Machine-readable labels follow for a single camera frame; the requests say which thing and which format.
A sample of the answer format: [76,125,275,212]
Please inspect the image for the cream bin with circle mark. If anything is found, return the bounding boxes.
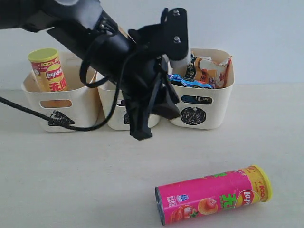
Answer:
[168,48,234,130]

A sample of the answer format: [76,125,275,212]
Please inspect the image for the blue instant noodle packet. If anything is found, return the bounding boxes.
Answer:
[168,74,212,89]

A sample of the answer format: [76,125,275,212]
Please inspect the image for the pink chips can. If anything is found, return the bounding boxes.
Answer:
[154,165,272,225]

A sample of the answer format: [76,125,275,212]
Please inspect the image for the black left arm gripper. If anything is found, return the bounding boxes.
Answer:
[119,43,181,141]

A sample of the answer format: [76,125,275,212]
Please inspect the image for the orange instant noodle packet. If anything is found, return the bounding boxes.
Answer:
[183,51,232,89]

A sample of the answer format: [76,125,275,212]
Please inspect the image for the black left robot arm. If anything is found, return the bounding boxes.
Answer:
[0,0,180,140]

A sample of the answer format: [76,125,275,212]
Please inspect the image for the cream bin with triangle mark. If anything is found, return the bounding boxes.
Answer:
[21,52,101,127]

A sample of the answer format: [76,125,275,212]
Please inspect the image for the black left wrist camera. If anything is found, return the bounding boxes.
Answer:
[128,8,190,68]

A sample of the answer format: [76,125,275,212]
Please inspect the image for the yellow chips can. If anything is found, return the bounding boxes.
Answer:
[28,48,68,92]

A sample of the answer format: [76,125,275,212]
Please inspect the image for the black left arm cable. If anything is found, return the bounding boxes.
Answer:
[0,33,167,132]

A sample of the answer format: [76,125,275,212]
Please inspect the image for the cream bin with square mark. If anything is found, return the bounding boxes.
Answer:
[97,71,161,131]

